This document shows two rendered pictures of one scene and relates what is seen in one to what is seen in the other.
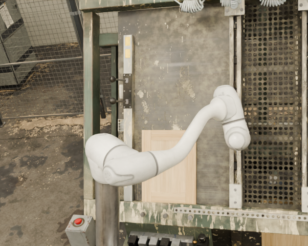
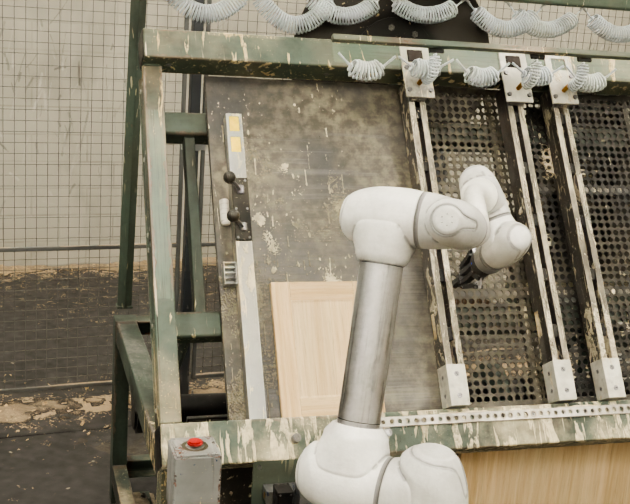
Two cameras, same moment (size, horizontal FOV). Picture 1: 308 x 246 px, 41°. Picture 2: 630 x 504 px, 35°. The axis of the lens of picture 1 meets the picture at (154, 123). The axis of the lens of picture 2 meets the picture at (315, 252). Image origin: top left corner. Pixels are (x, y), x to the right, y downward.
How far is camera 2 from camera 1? 1.82 m
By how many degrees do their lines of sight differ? 39
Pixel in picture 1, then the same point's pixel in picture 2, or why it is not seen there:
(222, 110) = (492, 192)
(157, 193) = (311, 400)
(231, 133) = (511, 226)
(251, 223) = (486, 431)
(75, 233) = (199, 463)
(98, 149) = (395, 196)
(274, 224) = (521, 428)
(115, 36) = (194, 119)
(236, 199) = (460, 389)
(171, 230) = not seen: hidden behind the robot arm
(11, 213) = not seen: outside the picture
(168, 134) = (322, 290)
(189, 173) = not seen: hidden behind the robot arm
